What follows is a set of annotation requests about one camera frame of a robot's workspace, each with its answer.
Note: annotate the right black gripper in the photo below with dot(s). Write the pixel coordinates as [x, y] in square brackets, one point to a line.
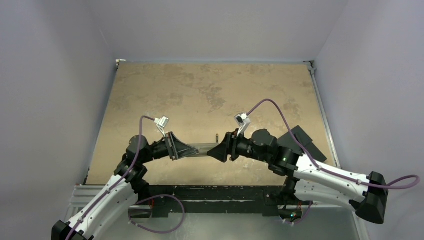
[232, 146]

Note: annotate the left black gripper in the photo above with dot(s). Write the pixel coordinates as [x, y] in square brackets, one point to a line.
[177, 149]

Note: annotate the white remote control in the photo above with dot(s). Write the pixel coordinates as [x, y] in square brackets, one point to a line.
[202, 149]

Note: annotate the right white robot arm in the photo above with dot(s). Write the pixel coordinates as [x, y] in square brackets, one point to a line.
[360, 193]

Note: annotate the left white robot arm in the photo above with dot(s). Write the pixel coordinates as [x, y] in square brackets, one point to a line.
[124, 189]

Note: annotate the black flat plate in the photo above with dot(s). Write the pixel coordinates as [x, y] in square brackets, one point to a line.
[305, 140]

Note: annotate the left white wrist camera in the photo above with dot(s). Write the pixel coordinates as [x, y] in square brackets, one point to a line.
[161, 123]

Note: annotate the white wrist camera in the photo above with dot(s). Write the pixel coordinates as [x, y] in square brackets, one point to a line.
[161, 123]
[243, 121]

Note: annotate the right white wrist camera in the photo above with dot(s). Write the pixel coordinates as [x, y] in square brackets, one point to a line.
[243, 121]

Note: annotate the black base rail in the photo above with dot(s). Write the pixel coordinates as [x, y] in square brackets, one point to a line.
[267, 201]

